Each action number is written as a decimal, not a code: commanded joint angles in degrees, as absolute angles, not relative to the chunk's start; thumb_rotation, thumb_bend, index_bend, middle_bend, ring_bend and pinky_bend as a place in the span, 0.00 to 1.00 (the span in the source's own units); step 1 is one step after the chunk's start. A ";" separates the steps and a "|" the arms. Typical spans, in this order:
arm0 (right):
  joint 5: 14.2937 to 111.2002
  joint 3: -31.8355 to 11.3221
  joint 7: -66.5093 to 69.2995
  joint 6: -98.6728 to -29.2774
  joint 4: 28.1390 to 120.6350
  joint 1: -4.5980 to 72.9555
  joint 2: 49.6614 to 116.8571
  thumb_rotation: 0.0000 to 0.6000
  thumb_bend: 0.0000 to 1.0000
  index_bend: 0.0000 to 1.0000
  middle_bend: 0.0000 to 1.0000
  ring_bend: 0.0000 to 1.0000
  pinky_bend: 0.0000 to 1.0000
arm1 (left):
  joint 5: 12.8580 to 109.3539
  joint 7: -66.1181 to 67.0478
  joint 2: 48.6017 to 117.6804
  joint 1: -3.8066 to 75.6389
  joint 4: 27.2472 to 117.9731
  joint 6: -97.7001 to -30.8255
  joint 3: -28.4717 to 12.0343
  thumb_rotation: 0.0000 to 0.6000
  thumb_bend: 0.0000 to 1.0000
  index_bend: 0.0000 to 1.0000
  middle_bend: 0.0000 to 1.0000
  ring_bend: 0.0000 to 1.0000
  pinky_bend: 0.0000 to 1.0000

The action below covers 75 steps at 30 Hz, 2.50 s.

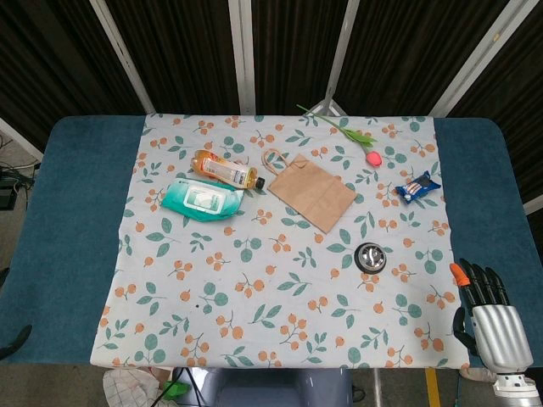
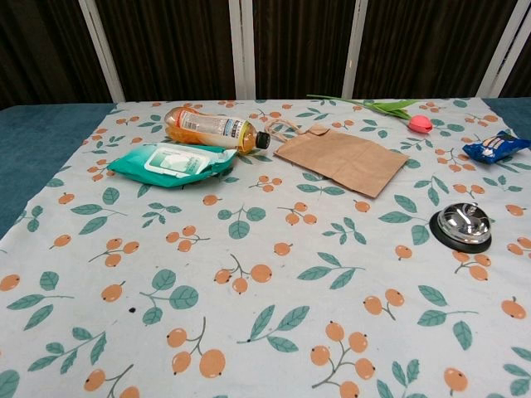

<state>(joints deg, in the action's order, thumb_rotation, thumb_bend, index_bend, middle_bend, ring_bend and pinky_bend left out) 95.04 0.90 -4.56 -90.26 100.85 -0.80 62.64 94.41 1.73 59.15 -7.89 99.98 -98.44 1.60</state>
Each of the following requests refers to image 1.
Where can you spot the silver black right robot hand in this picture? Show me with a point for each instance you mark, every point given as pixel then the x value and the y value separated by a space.
pixel 498 335

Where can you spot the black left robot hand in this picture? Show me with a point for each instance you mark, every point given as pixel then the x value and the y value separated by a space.
pixel 17 339

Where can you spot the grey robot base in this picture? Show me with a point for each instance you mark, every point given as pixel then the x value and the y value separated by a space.
pixel 263 388

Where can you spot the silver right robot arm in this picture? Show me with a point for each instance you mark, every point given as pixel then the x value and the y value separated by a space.
pixel 519 390

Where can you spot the silver call bell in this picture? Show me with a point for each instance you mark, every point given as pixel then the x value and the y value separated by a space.
pixel 371 257

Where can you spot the blue fleece table cover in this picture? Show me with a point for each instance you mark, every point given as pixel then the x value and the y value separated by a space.
pixel 72 237

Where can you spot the white checked cloth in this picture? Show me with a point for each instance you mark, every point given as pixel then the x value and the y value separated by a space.
pixel 129 388

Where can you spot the green plastic object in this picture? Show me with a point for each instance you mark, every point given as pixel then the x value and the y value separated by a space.
pixel 175 389

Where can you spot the blue snack packet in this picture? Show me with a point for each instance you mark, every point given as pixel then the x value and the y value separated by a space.
pixel 418 187

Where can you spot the pink artificial tulip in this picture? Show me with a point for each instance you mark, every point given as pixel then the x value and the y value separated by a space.
pixel 373 157

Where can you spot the green wet wipes pack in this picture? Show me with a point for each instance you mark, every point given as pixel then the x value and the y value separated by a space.
pixel 199 199

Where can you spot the floral fruit print tablecloth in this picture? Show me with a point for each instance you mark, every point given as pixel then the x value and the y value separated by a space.
pixel 271 297

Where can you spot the brown paper bag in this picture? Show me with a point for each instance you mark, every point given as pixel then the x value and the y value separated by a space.
pixel 311 193

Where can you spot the orange drink plastic bottle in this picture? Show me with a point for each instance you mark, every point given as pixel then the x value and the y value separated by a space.
pixel 220 169

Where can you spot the grey stand foot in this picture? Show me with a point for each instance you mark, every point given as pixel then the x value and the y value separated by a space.
pixel 326 107

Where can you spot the white partition frame post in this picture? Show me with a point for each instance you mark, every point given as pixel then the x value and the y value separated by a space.
pixel 534 205
pixel 19 140
pixel 123 55
pixel 475 55
pixel 242 55
pixel 341 51

